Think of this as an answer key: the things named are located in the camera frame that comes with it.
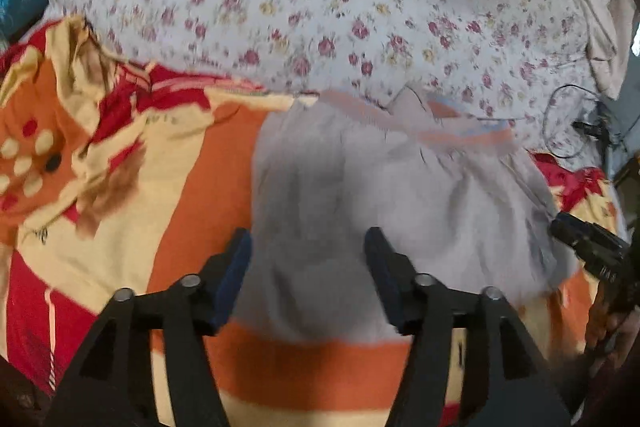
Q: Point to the red orange printed blanket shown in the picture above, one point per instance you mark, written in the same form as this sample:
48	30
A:
190	157

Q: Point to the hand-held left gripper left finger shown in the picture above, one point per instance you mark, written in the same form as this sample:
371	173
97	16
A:
233	279

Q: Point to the person's right hand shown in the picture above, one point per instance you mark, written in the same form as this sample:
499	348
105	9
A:
597	324

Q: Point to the grey zip jacket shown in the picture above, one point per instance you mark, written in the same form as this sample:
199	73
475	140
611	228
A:
350	207

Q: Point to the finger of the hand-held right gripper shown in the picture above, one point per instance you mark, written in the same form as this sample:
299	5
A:
585	237

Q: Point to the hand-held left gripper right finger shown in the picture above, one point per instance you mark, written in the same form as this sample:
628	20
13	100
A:
386	279

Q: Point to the black plug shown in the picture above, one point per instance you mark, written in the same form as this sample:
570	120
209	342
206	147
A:
590	129

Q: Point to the floral quilt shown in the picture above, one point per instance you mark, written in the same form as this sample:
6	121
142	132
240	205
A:
300	7

